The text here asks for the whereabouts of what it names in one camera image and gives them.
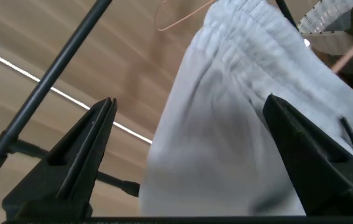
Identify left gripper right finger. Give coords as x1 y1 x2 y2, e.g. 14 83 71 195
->
262 94 353 215

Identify black clothes rack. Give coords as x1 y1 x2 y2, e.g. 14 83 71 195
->
0 0 298 198

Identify white laundry basket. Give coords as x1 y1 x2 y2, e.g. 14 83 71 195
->
296 0 353 97

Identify beige curtain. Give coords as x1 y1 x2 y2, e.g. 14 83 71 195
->
0 0 320 218

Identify pale grey shorts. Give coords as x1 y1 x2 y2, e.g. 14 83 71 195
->
139 0 353 217

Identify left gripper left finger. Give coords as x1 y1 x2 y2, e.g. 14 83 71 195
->
2 97 118 218

